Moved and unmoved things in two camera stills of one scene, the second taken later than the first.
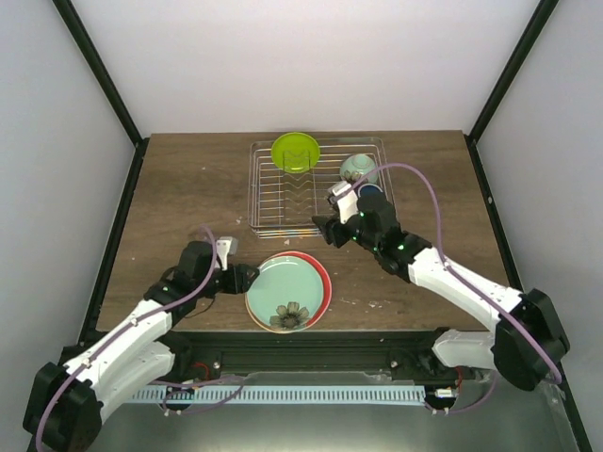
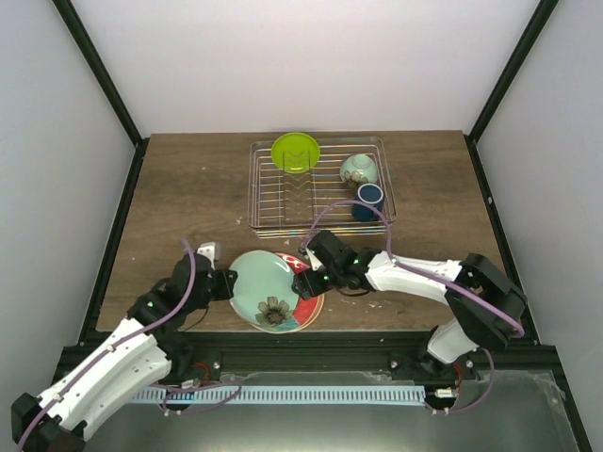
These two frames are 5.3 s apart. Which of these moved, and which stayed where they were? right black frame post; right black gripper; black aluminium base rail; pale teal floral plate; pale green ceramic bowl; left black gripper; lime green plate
Moved: pale teal floral plate; left black gripper; right black gripper
Stayed: pale green ceramic bowl; black aluminium base rail; lime green plate; right black frame post
